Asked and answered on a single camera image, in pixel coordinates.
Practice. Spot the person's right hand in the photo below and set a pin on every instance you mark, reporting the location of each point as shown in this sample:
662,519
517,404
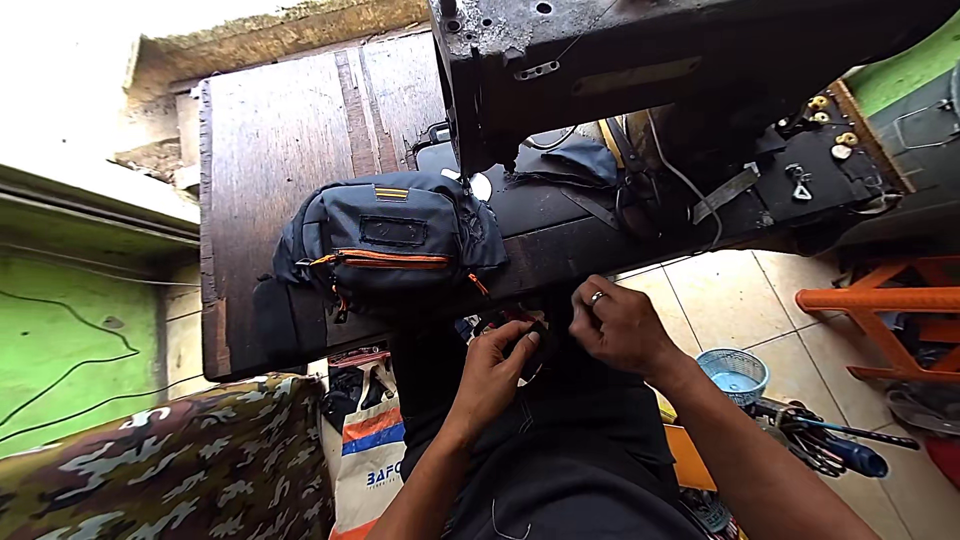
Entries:
630,326

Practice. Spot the yellow strip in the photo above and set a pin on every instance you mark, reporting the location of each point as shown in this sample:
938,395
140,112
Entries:
611,142

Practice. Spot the white bag, orange blue stripes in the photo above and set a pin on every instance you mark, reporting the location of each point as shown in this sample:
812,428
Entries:
371,457

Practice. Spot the dark wooden sewing table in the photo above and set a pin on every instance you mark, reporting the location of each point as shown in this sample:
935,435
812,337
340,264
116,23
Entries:
277,150

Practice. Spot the light blue plastic basket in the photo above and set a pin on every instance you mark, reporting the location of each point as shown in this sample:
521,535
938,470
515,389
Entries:
733,377

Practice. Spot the orange box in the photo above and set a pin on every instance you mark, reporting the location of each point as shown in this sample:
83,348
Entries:
686,456

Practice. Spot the person's left forearm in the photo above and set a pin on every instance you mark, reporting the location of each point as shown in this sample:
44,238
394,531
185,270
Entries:
431,480

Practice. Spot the round white chalk piece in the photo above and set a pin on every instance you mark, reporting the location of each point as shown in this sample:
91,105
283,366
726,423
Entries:
841,152

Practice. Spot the person's left hand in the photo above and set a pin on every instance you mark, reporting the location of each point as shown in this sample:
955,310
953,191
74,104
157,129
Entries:
484,382

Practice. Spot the gray waist bag, orange zipper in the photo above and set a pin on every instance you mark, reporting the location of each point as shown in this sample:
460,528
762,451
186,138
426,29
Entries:
390,232

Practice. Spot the group of brass bobbins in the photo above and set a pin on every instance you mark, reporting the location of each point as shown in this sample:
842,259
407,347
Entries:
821,117

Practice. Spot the orange plastic stool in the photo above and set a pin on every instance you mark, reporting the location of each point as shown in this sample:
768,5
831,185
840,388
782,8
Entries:
885,300

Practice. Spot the person's left index finger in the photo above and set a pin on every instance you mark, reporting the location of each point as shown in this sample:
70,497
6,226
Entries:
502,334

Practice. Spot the person's right forearm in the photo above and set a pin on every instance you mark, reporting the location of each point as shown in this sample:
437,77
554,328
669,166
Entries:
746,457

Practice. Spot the person's right fingers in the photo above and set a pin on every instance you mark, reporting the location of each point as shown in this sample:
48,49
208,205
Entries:
587,315

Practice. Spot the person's left thumb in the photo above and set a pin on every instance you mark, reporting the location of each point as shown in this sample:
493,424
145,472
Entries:
526,352

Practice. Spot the small black fabric piece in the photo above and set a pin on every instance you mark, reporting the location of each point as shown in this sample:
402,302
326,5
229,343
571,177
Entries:
534,356

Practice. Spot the camouflage upholstered seat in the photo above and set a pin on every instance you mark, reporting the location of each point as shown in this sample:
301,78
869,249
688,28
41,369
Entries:
172,457

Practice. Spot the gray fabric scrap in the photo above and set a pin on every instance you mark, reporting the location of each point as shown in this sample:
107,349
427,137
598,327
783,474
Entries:
581,163

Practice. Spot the silver zipper slider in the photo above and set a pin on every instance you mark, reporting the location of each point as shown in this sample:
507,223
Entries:
800,184

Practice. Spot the person's body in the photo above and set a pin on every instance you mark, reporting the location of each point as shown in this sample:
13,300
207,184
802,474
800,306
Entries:
570,495

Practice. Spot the black sewing machine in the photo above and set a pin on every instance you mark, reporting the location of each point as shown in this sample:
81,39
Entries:
637,67

